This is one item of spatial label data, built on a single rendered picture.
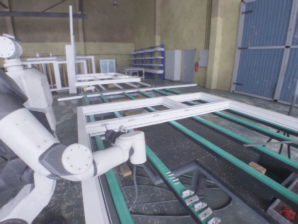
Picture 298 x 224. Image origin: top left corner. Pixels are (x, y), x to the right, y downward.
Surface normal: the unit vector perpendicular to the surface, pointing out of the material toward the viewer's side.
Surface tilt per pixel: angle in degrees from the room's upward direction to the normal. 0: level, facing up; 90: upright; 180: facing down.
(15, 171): 90
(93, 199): 0
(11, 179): 90
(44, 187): 90
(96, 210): 0
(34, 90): 82
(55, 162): 54
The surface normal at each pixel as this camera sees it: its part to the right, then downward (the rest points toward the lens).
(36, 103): 0.95, -0.05
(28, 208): 0.52, 0.28
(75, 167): 0.68, -0.41
